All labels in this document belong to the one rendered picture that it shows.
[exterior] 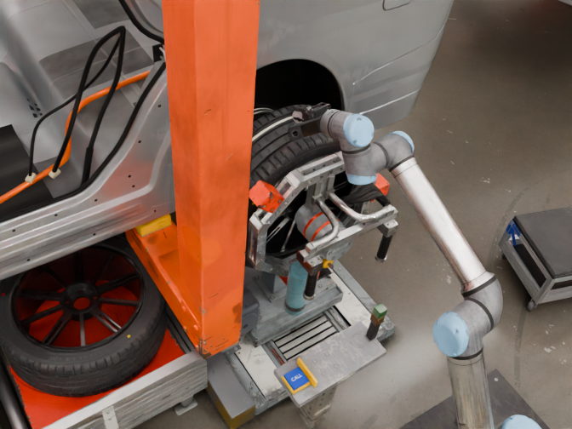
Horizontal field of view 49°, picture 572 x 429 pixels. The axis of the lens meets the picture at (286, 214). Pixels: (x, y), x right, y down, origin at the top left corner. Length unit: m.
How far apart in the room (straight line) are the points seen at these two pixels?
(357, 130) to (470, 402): 0.89
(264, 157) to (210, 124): 0.67
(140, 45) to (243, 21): 1.49
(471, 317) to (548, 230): 1.57
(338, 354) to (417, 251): 1.17
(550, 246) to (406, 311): 0.78
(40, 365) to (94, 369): 0.19
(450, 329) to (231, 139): 0.83
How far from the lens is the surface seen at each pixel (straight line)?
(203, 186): 1.64
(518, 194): 4.06
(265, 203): 2.07
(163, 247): 2.48
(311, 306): 2.97
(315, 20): 2.31
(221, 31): 1.39
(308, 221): 2.29
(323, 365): 2.47
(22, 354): 2.51
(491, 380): 2.81
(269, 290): 2.89
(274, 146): 2.17
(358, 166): 1.88
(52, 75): 2.81
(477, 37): 5.42
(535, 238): 3.34
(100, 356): 2.44
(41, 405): 2.66
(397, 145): 1.96
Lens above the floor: 2.59
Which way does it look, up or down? 47 degrees down
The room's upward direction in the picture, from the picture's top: 7 degrees clockwise
